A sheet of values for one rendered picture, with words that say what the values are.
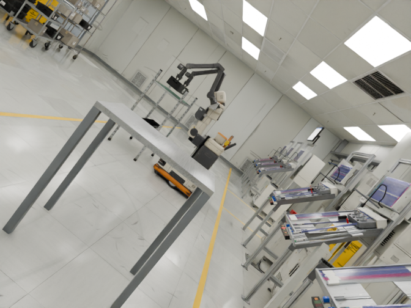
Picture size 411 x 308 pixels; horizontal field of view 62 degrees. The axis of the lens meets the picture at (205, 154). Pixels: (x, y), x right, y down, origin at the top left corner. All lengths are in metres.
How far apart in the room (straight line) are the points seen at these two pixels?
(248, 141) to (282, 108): 1.58
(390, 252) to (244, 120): 8.99
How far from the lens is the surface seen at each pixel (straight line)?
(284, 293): 2.90
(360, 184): 4.68
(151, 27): 12.66
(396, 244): 3.34
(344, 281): 2.24
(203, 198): 1.66
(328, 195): 4.60
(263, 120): 11.78
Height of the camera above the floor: 1.10
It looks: 6 degrees down
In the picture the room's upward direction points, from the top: 39 degrees clockwise
